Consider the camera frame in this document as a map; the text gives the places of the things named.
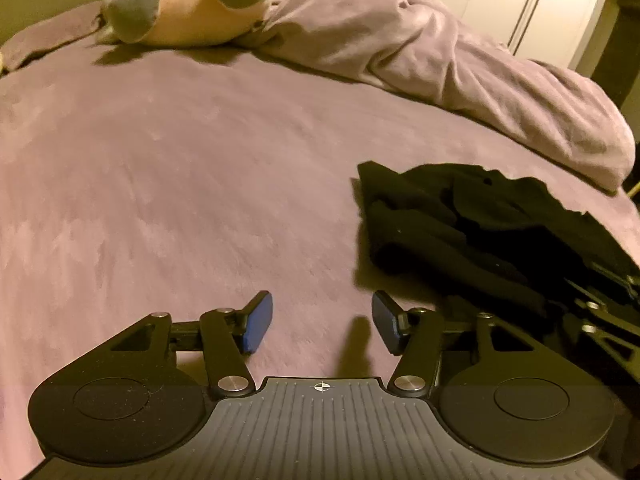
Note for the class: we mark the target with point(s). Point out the pink plush toy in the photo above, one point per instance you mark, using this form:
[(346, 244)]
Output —
[(190, 15)]

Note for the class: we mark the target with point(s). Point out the black garment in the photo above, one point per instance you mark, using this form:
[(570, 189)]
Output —
[(450, 230)]

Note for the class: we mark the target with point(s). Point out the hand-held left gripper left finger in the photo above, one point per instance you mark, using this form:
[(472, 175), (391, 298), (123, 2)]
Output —
[(257, 322)]

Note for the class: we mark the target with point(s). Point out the white wardrobe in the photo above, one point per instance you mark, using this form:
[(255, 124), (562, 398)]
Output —
[(505, 0)]

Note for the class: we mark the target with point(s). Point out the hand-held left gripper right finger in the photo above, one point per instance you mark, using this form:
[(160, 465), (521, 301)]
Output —
[(384, 321)]

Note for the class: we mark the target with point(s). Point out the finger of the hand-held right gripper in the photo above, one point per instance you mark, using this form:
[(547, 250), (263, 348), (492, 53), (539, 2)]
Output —
[(607, 332), (617, 277)]

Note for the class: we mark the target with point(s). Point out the crumpled purple duvet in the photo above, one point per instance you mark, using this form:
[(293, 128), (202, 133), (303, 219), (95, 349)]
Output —
[(450, 55)]

